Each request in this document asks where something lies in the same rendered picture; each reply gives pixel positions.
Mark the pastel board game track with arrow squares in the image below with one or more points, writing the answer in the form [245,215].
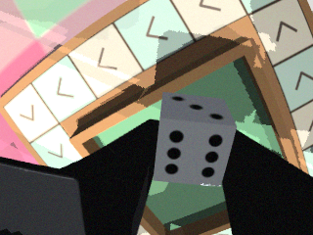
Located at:
[217,39]

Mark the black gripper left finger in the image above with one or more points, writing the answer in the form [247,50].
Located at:
[102,194]

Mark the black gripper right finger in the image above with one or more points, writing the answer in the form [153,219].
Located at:
[265,195]

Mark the grey die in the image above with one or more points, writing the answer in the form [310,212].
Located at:
[195,139]

